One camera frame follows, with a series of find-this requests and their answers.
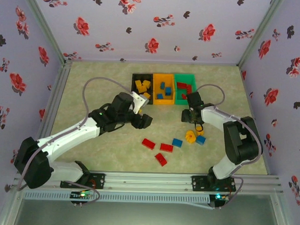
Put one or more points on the circuit board with led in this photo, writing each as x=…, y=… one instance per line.
x=219, y=197
x=81, y=195

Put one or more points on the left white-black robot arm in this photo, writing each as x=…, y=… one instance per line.
x=70, y=137

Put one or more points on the left circuit board with LED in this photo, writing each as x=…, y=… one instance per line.
x=81, y=195

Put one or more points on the blue lego brick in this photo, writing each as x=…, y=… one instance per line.
x=162, y=85
x=168, y=91
x=200, y=140
x=160, y=96
x=177, y=142

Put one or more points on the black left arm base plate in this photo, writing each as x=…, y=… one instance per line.
x=98, y=181

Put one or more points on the aluminium mounting rail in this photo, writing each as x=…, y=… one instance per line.
x=147, y=181

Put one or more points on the green plastic bin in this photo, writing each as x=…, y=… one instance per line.
x=180, y=101

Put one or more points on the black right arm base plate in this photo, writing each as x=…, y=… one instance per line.
x=199, y=183

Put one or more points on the aluminium side rail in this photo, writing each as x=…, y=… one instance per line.
x=57, y=87

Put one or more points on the black plastic bin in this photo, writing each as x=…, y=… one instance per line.
x=133, y=94

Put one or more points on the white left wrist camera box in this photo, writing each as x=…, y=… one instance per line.
x=139, y=99

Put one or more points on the aluminium lower frame post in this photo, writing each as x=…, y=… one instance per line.
x=282, y=216
x=10, y=206

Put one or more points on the right circuit board with LED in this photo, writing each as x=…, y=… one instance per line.
x=219, y=197

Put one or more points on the aluminium corner post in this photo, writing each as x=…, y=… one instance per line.
x=49, y=30
x=257, y=34

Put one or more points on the red lego brick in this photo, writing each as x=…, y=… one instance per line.
x=181, y=85
x=183, y=96
x=166, y=147
x=161, y=159
x=148, y=143
x=189, y=88

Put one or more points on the orange plastic bin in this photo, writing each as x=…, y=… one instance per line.
x=163, y=101

